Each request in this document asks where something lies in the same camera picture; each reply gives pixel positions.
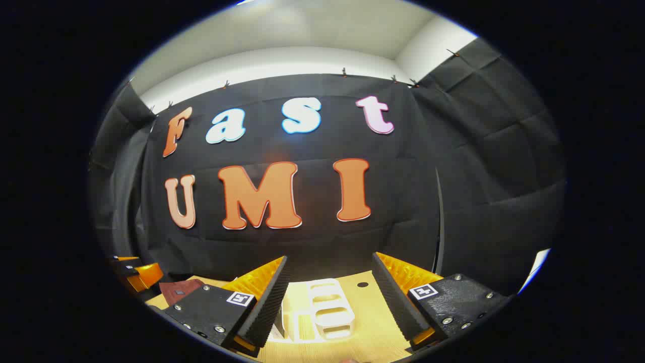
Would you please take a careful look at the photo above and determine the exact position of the maroon schoolbag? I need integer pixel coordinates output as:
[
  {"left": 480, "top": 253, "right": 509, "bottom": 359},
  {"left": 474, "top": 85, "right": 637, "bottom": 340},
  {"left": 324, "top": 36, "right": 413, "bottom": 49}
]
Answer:
[{"left": 159, "top": 278, "right": 206, "bottom": 307}]

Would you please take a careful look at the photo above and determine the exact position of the white bookshelf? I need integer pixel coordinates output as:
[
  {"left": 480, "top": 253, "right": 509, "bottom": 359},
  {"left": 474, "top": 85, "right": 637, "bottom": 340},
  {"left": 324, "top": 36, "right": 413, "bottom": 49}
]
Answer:
[{"left": 270, "top": 278, "right": 356, "bottom": 342}]

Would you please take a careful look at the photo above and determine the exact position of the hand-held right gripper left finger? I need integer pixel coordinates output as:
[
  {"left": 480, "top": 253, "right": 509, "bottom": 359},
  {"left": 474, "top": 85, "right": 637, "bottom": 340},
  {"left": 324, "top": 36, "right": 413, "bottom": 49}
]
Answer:
[{"left": 164, "top": 255, "right": 292, "bottom": 358}]

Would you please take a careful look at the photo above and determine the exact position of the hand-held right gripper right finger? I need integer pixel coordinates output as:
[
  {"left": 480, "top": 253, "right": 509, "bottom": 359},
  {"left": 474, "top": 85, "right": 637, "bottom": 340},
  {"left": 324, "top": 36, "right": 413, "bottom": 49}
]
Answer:
[{"left": 372, "top": 251, "right": 509, "bottom": 352}]

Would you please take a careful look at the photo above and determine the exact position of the black backdrop cloth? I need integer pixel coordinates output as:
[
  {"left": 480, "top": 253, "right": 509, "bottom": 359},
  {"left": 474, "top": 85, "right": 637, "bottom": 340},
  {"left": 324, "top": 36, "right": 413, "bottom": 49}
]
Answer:
[{"left": 88, "top": 38, "right": 567, "bottom": 298}]

